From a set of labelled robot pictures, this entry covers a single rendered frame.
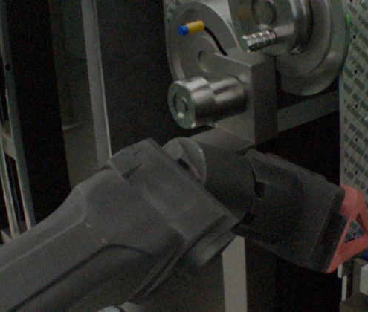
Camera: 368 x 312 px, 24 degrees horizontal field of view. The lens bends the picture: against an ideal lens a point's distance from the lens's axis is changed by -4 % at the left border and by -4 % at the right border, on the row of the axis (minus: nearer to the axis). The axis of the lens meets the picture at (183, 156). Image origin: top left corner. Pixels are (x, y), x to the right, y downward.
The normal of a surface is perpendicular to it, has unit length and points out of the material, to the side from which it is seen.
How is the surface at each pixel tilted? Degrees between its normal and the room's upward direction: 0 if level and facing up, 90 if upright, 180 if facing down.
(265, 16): 90
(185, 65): 90
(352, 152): 90
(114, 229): 37
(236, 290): 90
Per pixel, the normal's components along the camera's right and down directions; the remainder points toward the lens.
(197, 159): -0.72, -0.22
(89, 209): 0.51, -0.68
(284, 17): -0.81, 0.29
